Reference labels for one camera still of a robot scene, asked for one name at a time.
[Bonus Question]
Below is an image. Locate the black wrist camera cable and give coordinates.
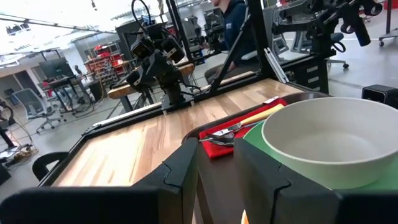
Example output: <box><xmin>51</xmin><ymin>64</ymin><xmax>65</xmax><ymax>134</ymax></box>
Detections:
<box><xmin>131</xmin><ymin>0</ymin><xmax>152</xmax><ymax>32</ymax></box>

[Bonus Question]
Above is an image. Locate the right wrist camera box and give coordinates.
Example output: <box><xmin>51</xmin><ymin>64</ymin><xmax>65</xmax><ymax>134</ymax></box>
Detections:
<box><xmin>130</xmin><ymin>39</ymin><xmax>155</xmax><ymax>60</ymax></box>

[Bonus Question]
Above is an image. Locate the shelf with red bins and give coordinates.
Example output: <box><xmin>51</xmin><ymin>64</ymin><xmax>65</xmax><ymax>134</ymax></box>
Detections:
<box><xmin>83</xmin><ymin>42</ymin><xmax>130</xmax><ymax>86</ymax></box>

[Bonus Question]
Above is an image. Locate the grey wheeled cart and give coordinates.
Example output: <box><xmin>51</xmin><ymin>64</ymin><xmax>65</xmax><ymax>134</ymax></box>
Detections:
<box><xmin>377</xmin><ymin>0</ymin><xmax>398</xmax><ymax>47</ymax></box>

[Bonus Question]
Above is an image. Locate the spoon with teal handle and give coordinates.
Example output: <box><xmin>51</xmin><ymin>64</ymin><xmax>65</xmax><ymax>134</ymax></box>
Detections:
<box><xmin>210</xmin><ymin>123</ymin><xmax>259</xmax><ymax>147</ymax></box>

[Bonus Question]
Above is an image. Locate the dark brown plastic tray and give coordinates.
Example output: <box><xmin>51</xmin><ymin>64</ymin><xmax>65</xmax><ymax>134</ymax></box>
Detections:
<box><xmin>181</xmin><ymin>91</ymin><xmax>332</xmax><ymax>224</ymax></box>

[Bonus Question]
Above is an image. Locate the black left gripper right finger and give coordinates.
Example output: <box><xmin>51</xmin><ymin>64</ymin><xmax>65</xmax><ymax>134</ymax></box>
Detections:
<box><xmin>233</xmin><ymin>138</ymin><xmax>398</xmax><ymax>224</ymax></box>

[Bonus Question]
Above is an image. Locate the grey office chair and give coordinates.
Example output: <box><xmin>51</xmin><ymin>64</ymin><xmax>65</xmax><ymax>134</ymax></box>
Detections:
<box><xmin>11</xmin><ymin>88</ymin><xmax>67</xmax><ymax>134</ymax></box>

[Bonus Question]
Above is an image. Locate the black floor fan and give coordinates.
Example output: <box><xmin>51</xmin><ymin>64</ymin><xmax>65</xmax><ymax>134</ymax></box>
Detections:
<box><xmin>70</xmin><ymin>93</ymin><xmax>96</xmax><ymax>118</ymax></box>

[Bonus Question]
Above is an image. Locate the black computer monitor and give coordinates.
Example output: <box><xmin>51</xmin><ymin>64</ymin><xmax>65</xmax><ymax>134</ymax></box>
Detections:
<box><xmin>39</xmin><ymin>57</ymin><xmax>75</xmax><ymax>79</ymax></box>

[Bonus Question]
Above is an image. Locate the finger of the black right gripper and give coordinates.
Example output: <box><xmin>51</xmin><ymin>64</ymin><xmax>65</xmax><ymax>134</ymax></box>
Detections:
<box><xmin>160</xmin><ymin>37</ymin><xmax>186</xmax><ymax>64</ymax></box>
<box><xmin>126</xmin><ymin>68</ymin><xmax>149</xmax><ymax>93</ymax></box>

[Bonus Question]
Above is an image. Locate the green plate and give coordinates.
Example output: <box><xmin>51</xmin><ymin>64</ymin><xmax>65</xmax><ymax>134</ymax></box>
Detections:
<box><xmin>242</xmin><ymin>120</ymin><xmax>398</xmax><ymax>191</ymax></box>

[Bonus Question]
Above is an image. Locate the person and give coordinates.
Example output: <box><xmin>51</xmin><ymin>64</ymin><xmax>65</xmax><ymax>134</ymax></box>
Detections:
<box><xmin>203</xmin><ymin>0</ymin><xmax>261</xmax><ymax>85</ymax></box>

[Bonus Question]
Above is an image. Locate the black aluminium table frame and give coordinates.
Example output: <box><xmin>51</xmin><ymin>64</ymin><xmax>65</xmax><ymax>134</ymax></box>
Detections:
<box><xmin>32</xmin><ymin>0</ymin><xmax>299</xmax><ymax>187</ymax></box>

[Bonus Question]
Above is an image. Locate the red cloth napkin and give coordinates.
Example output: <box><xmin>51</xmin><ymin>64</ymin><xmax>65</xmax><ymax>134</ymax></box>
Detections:
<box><xmin>198</xmin><ymin>98</ymin><xmax>289</xmax><ymax>159</ymax></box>

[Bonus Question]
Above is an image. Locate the blue office chair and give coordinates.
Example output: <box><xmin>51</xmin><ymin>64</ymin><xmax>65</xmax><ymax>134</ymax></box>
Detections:
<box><xmin>326</xmin><ymin>32</ymin><xmax>349</xmax><ymax>70</ymax></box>

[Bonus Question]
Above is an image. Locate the grey-beige bowl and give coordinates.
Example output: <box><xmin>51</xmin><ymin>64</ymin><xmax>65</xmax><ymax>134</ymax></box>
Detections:
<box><xmin>261</xmin><ymin>96</ymin><xmax>398</xmax><ymax>190</ymax></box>

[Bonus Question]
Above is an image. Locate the black drawer cabinet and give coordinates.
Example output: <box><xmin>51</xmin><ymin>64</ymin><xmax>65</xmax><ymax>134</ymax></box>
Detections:
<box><xmin>281</xmin><ymin>54</ymin><xmax>330</xmax><ymax>94</ymax></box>

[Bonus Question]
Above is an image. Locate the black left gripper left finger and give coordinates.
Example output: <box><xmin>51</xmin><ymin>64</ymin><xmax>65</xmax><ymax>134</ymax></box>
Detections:
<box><xmin>0</xmin><ymin>138</ymin><xmax>199</xmax><ymax>224</ymax></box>

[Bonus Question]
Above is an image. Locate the knife with yellow handle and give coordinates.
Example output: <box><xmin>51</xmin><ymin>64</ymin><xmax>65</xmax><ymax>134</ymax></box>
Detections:
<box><xmin>211</xmin><ymin>103</ymin><xmax>285</xmax><ymax>138</ymax></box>

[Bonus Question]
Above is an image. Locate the small black camera box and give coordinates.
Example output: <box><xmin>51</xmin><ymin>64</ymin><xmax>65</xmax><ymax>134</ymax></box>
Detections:
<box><xmin>361</xmin><ymin>83</ymin><xmax>398</xmax><ymax>110</ymax></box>

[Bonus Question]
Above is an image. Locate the wooden workbench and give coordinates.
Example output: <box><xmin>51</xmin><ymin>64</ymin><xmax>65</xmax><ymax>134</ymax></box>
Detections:
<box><xmin>107</xmin><ymin>62</ymin><xmax>196</xmax><ymax>113</ymax></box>

